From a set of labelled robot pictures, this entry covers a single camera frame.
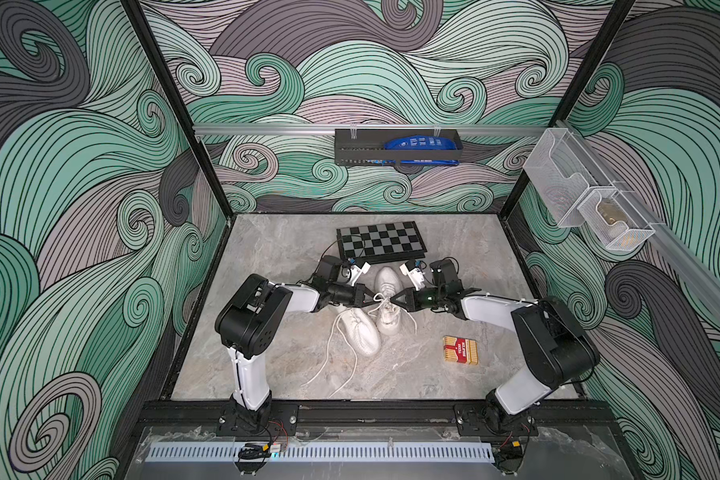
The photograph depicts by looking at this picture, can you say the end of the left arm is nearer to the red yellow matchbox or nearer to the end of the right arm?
the end of the right arm

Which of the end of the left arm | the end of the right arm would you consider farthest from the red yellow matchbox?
the end of the left arm

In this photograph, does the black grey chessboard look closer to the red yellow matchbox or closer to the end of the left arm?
the end of the left arm

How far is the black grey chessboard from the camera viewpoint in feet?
3.47

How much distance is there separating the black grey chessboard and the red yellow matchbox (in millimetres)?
316

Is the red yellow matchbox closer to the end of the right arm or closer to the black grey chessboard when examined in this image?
the end of the right arm

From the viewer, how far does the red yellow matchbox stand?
83 cm
